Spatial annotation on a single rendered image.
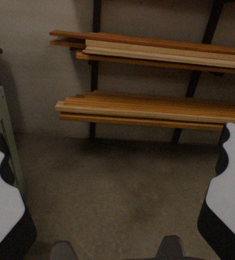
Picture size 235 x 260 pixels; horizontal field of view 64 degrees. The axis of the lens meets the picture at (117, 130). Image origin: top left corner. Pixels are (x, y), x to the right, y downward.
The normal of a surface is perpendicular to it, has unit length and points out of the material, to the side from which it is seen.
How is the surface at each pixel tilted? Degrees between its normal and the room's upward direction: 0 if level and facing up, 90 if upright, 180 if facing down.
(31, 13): 90
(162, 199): 0
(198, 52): 91
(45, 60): 90
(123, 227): 0
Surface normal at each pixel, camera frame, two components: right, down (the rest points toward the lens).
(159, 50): 0.04, 0.55
